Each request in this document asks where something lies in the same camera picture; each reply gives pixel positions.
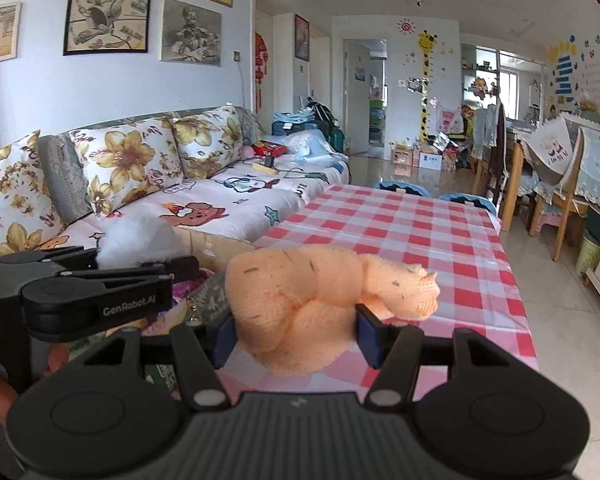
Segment red checkered tablecloth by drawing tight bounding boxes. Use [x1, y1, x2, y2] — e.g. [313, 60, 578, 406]
[145, 184, 538, 403]

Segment peach knit hat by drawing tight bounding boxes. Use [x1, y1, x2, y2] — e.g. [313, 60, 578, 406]
[225, 246, 441, 376]

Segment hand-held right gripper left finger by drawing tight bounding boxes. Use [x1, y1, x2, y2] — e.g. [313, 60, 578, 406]
[80, 316, 240, 412]

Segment pink stool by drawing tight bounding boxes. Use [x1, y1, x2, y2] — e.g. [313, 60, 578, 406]
[530, 211, 567, 237]

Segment wooden dining table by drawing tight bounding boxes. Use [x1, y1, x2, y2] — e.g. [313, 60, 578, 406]
[500, 124, 532, 234]

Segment dark framed picture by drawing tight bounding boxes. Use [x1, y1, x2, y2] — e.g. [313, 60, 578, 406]
[294, 14, 311, 62]

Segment dark blue suitcase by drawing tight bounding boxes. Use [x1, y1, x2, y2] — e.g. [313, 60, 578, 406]
[272, 102, 347, 153]

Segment giraffe height chart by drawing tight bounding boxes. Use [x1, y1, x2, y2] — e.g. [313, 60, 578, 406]
[416, 30, 444, 144]

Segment pile of plastic bags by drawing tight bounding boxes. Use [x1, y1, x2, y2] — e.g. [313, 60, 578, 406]
[285, 130, 349, 167]

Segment black framed drawing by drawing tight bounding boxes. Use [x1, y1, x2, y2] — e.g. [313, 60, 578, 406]
[62, 0, 152, 57]

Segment sofa with cartoon sheet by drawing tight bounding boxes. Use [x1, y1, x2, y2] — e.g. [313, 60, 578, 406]
[0, 104, 352, 261]

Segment framed pencil sketch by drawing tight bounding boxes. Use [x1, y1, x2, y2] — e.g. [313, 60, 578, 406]
[159, 0, 224, 69]

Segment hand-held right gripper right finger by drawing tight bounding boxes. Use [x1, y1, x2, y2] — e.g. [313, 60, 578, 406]
[355, 305, 528, 407]

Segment plastic drawer tower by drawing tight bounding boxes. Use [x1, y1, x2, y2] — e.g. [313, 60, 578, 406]
[369, 99, 385, 147]

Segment wooden chair with blue cover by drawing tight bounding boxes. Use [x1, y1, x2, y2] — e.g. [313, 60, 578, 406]
[551, 124, 600, 262]

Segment floral sofa cushion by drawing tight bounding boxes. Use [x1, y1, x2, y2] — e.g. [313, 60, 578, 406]
[70, 119, 187, 217]
[172, 105, 247, 182]
[0, 130, 67, 262]

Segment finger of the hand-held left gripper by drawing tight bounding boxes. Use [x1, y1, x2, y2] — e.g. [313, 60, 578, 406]
[0, 246, 101, 273]
[60, 256, 201, 281]

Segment blue stool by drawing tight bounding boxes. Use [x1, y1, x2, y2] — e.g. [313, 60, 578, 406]
[375, 180, 429, 197]
[440, 192, 499, 217]

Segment green bin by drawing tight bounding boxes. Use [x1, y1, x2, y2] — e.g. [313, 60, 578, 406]
[577, 234, 600, 279]

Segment red box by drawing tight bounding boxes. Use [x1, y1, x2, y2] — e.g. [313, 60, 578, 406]
[252, 141, 289, 157]

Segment blue yellow wall sticker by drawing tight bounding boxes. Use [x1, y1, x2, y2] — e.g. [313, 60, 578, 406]
[547, 41, 579, 107]

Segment cartoon printed food cover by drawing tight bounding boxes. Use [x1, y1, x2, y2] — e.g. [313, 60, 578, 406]
[525, 115, 584, 187]

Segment chair draped with clothes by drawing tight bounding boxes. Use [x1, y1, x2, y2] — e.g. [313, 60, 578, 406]
[472, 101, 509, 202]

